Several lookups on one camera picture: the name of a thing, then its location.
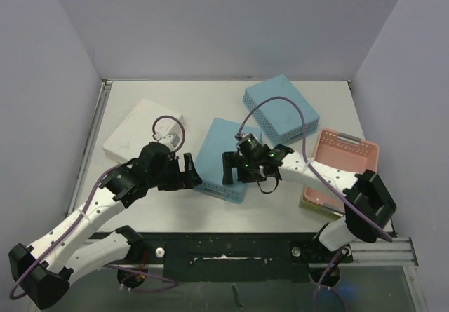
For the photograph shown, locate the blue perforated plastic basket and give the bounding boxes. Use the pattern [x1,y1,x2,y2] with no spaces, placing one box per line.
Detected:
[243,75,320,145]

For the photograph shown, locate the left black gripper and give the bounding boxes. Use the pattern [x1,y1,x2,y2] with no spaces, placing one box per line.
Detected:
[147,154,201,191]

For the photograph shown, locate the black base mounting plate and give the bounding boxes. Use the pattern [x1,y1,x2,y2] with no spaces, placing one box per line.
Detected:
[119,233,334,283]

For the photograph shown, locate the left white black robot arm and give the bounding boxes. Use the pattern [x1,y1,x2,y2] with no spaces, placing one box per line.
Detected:
[8,142,203,310]

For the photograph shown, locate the white perforated plastic basket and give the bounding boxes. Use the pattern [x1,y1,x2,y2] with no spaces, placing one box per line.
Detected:
[102,99,186,163]

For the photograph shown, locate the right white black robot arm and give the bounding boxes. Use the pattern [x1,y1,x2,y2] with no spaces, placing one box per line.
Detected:
[222,134,397,262]

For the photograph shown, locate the pink plastic basket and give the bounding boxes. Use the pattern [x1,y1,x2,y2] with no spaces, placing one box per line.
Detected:
[303,128,380,214]

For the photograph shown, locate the green plastic basket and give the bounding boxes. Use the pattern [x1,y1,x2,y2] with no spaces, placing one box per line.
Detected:
[299,195,344,220]

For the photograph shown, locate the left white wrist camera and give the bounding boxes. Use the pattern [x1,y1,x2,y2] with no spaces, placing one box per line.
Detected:
[153,132,181,151]

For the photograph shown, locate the aluminium rail frame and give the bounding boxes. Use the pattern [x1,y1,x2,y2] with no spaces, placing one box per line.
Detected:
[350,237,419,266]

